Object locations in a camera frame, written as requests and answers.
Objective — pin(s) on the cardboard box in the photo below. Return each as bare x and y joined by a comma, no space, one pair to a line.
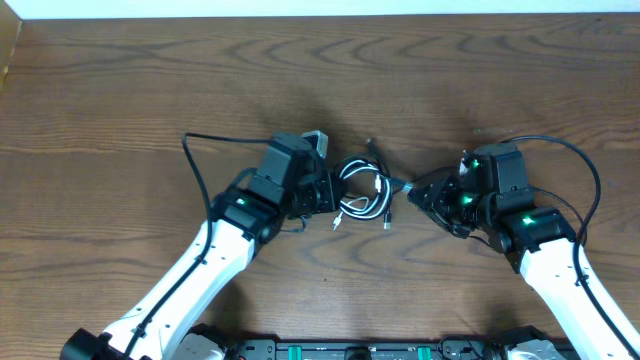
10,27

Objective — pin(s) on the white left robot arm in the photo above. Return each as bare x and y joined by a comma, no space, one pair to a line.
292,182

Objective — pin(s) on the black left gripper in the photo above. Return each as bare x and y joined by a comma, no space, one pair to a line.
329,191

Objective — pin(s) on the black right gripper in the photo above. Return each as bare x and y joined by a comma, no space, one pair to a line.
435,202

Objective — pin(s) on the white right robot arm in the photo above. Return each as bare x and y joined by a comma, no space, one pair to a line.
491,192

